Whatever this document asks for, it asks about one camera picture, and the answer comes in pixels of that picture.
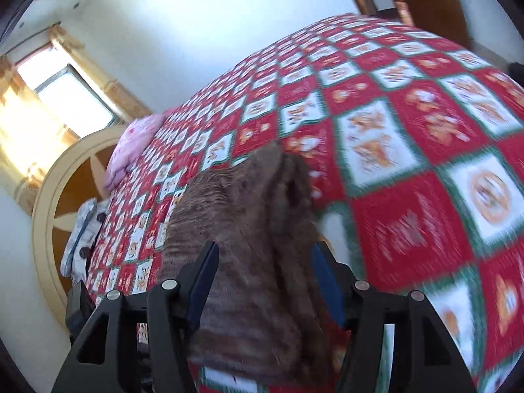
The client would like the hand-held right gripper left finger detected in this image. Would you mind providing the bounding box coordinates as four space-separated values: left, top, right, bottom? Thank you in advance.
51 241 220 393

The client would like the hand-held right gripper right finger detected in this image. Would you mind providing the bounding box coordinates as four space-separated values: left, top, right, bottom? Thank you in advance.
310 241 477 393

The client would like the brown knitted sweater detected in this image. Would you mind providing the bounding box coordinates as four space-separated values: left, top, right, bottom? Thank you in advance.
161 141 340 385

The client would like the grey patterned pillow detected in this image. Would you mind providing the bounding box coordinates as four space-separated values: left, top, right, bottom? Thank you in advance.
61 197 111 283

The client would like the cream and brown headboard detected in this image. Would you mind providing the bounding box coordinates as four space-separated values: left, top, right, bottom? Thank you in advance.
30 126 132 328

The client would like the red patchwork printed blanket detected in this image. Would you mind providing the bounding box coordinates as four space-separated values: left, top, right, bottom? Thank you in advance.
84 13 524 393

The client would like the pink quilt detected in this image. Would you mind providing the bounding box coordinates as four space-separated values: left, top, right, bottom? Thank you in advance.
102 112 166 191

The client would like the yellow patterned curtain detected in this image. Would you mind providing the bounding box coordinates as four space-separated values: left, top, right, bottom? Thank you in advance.
49 25 153 126
0 55 81 210

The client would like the window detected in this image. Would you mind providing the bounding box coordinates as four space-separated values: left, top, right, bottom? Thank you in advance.
16 63 117 132

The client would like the brown wooden door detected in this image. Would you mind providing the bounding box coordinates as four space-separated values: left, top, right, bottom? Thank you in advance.
385 0 472 50

